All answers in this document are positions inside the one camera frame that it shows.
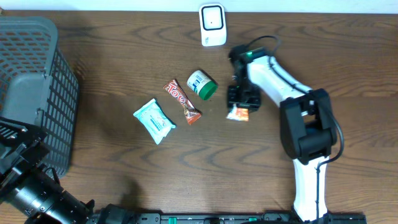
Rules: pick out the teal wet wipes packet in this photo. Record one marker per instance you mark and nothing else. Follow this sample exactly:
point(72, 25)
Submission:
point(154, 120)

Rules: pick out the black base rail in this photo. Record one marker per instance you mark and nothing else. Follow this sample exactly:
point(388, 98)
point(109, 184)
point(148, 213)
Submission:
point(268, 217)

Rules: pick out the green lidded white jar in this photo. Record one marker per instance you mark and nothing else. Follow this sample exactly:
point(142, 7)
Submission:
point(202, 85)

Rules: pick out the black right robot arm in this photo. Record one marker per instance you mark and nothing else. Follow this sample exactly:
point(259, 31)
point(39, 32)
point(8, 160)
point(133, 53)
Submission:
point(307, 127)

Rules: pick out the grey plastic mesh basket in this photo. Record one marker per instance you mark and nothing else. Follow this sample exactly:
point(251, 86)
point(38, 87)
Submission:
point(38, 86)

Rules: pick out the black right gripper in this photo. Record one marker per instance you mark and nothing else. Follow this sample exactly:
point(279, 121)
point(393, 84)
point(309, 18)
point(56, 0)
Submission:
point(252, 103)

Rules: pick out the orange Kleenex tissue pack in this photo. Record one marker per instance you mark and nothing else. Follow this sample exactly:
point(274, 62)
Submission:
point(238, 114)

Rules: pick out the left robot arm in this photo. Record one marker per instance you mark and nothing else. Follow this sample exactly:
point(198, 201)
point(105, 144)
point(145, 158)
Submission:
point(34, 188)

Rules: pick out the red Topps candy bar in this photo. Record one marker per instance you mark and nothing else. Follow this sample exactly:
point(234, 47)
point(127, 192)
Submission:
point(190, 112)

